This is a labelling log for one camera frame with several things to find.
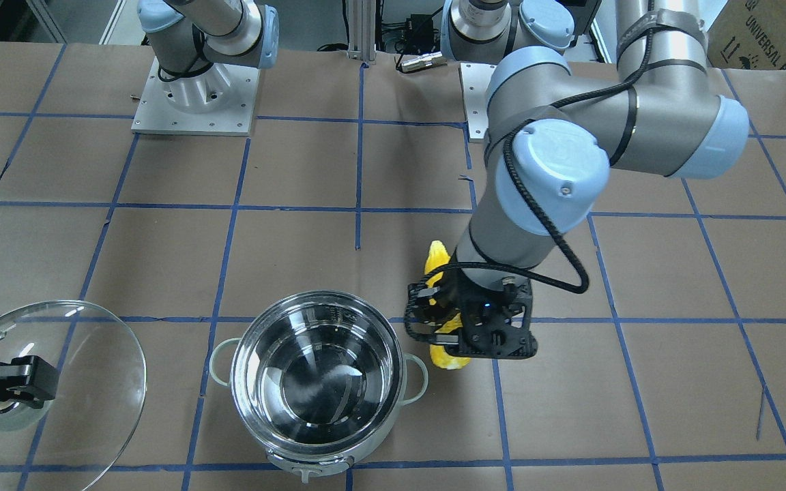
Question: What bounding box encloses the pale green steel pot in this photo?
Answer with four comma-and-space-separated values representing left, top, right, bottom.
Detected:
209, 290, 428, 483

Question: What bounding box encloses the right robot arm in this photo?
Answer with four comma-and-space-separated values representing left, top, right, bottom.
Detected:
0, 1, 280, 414

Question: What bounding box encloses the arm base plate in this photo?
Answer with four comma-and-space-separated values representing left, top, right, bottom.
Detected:
459, 63, 496, 143
131, 60, 262, 137

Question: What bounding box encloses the glass pot lid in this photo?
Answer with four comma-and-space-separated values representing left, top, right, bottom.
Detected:
0, 299, 147, 490

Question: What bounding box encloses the cardboard box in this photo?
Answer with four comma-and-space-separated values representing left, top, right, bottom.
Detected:
708, 1, 786, 70

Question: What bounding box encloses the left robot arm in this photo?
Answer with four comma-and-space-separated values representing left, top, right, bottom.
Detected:
403, 1, 749, 359

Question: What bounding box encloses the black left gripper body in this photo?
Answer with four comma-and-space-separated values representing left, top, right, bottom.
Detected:
445, 270, 538, 359

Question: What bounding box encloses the aluminium frame post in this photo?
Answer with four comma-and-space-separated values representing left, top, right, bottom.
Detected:
345, 1, 380, 66

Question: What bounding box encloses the yellow corn cob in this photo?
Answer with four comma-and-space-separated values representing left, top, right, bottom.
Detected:
423, 239, 470, 371

